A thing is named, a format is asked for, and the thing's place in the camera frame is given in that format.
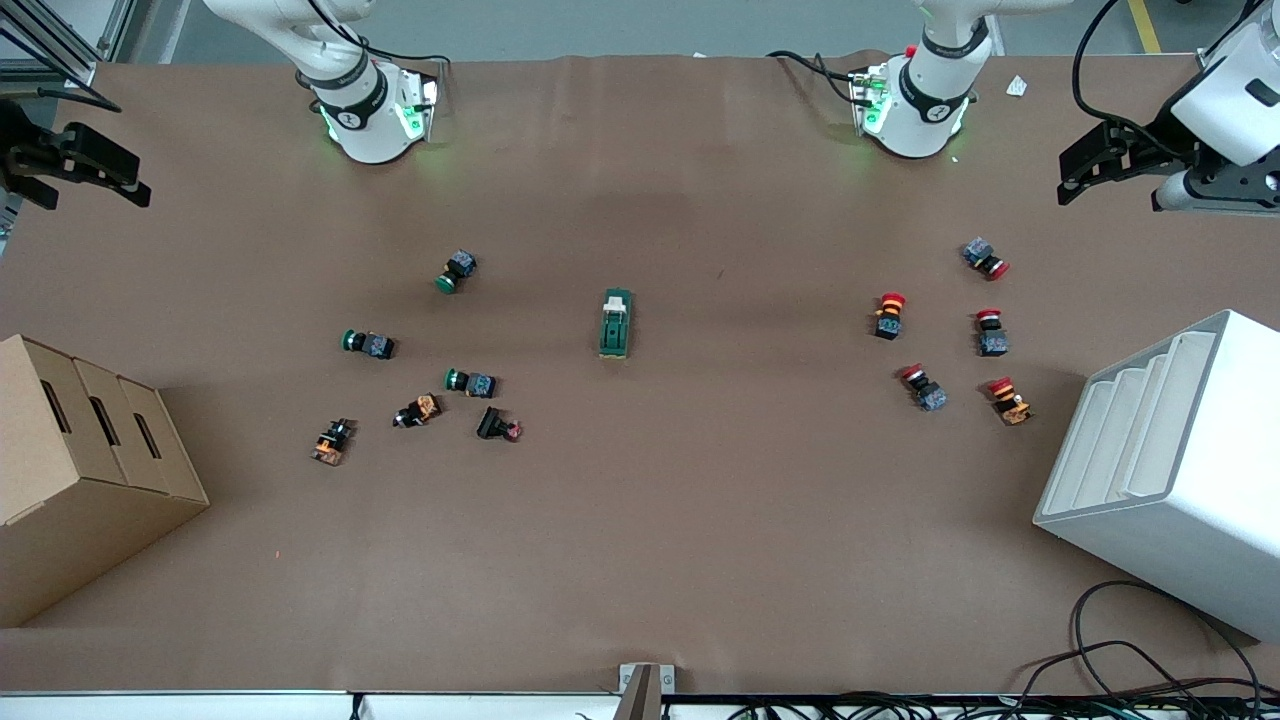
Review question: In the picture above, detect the brown cardboard box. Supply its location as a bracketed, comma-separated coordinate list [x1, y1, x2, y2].
[0, 333, 211, 629]

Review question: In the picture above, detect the red mushroom button blue body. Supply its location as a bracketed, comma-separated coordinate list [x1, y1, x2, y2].
[974, 308, 1011, 359]
[961, 236, 1012, 283]
[896, 362, 950, 414]

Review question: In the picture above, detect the aluminium frame profile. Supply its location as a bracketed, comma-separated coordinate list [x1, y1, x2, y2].
[1197, 0, 1263, 76]
[0, 0, 138, 89]

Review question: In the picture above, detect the black looped floor cable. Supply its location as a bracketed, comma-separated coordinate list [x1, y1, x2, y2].
[1069, 579, 1264, 703]

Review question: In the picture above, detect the green load switch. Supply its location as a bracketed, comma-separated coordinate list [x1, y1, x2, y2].
[597, 288, 636, 360]

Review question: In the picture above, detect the black right base cable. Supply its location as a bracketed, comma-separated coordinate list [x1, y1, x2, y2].
[305, 0, 453, 67]

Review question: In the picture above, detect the black button orange body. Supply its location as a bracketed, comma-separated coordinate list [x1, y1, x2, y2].
[310, 417, 358, 468]
[392, 393, 444, 430]

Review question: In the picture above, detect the black cable bundle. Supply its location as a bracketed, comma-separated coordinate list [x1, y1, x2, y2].
[728, 690, 1280, 720]

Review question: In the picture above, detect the black left base cable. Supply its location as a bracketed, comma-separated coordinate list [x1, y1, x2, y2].
[765, 48, 873, 103]

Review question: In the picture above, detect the red mushroom button striped collar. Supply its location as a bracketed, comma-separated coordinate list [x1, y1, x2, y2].
[871, 291, 910, 343]

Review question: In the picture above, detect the red mushroom button orange body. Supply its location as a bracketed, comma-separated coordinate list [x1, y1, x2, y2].
[985, 375, 1035, 428]

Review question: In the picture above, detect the black base cable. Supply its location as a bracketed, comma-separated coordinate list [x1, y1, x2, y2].
[765, 48, 873, 103]
[305, 0, 453, 67]

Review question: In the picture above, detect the brown paper table cover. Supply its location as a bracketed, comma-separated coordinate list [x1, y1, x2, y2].
[0, 50, 1280, 696]

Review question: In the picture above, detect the metal camera post bracket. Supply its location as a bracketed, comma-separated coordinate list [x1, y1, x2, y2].
[617, 663, 677, 720]

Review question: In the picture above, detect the black switch pink tip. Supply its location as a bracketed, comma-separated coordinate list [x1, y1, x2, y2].
[475, 404, 525, 444]

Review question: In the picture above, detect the green push button blue body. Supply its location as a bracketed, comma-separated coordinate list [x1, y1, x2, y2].
[443, 367, 499, 400]
[340, 328, 398, 362]
[435, 250, 479, 296]

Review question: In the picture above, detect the white slotted rack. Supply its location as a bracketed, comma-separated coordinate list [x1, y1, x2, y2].
[1032, 308, 1280, 644]

